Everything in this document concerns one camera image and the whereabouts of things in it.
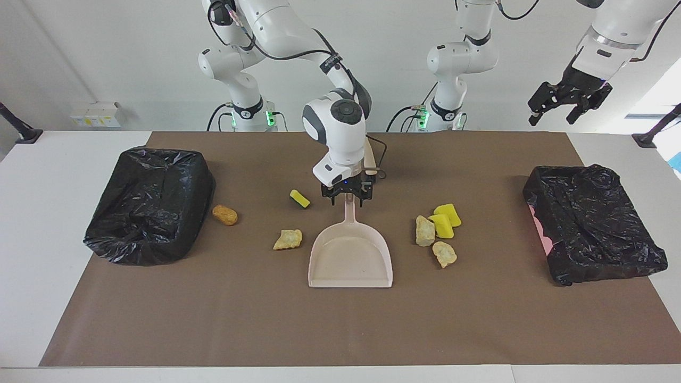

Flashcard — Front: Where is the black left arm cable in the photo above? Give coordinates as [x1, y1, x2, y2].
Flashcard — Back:
[495, 0, 681, 63]

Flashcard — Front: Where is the orange-brown foam nugget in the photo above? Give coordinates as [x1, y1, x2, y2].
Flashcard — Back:
[212, 204, 238, 226]

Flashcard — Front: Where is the brown table mat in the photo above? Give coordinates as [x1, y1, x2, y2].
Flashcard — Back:
[39, 131, 681, 368]

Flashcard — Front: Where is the jagged pale foam chunk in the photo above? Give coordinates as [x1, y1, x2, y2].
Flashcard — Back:
[273, 229, 303, 251]

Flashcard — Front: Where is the rounded pale foam chunk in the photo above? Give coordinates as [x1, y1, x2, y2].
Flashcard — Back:
[432, 241, 458, 269]

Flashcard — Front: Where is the yellow sponge piece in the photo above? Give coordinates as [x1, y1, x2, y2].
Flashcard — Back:
[428, 214, 455, 239]
[434, 203, 462, 228]

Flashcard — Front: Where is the white wall socket box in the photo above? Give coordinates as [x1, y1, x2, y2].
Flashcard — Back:
[70, 102, 122, 128]

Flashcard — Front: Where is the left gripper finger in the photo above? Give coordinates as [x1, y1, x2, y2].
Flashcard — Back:
[566, 98, 599, 126]
[528, 81, 558, 127]

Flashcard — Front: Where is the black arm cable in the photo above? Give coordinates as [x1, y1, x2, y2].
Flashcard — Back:
[495, 0, 681, 63]
[207, 0, 387, 180]

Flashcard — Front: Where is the black bagged pink bin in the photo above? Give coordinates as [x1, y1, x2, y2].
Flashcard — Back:
[522, 164, 669, 287]

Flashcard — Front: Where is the beige brush with black bristles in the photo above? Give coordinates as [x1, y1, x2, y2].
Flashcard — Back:
[364, 139, 380, 184]

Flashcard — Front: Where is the blocky pale foam chunk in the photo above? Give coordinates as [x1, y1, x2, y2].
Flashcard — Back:
[415, 215, 436, 247]

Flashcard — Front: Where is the black bagged tall bin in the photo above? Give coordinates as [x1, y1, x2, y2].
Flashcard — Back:
[83, 147, 217, 267]

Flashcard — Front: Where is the beige plastic dustpan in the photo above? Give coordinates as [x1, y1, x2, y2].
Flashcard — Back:
[308, 193, 394, 289]

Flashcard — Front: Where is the black base cable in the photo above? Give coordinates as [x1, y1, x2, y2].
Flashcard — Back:
[206, 103, 237, 132]
[386, 80, 442, 132]

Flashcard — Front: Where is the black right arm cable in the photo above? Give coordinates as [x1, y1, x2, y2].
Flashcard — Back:
[207, 0, 387, 180]

